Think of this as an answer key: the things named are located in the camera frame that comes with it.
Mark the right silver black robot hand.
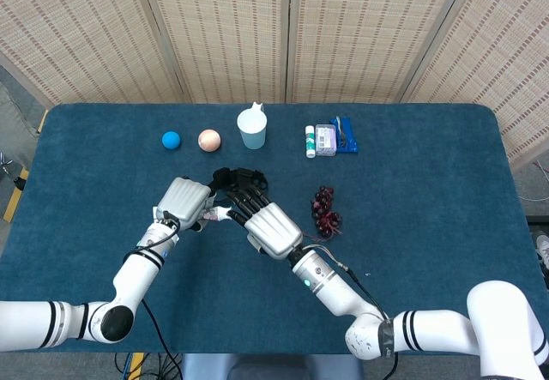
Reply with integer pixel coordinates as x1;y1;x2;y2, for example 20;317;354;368
225;184;305;261

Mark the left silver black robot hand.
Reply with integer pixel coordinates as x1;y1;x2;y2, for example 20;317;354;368
152;177;215;232

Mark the white floral toothpaste tube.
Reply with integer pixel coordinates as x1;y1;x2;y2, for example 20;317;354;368
201;205;235;223

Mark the blue ball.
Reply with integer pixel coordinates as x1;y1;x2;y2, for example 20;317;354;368
161;130;182;150

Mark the peach pink ball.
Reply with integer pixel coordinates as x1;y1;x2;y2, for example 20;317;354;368
197;129;222;154

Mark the dark red grape bunch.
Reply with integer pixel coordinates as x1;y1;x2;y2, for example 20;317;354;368
302;185;344;243

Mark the blue felt table cloth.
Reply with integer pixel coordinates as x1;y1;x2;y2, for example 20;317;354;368
0;103;535;358

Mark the light blue plastic cup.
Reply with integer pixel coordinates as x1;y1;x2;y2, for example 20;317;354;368
236;101;269;150

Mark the clear box with purple label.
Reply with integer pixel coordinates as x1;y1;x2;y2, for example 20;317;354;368
314;123;338;158

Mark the blue plastic packet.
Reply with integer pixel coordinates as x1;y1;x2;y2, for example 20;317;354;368
329;116;359;154

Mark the woven bamboo folding screen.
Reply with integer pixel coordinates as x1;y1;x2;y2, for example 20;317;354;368
0;0;549;171

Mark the grey sneaker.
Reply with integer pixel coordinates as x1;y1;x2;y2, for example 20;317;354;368
534;233;549;272

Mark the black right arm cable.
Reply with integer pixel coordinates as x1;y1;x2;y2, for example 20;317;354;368
317;246;400;380

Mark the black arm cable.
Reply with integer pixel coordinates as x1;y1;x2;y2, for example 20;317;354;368
140;298;184;380
317;246;400;380

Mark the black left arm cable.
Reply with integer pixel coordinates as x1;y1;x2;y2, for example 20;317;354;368
140;298;184;380

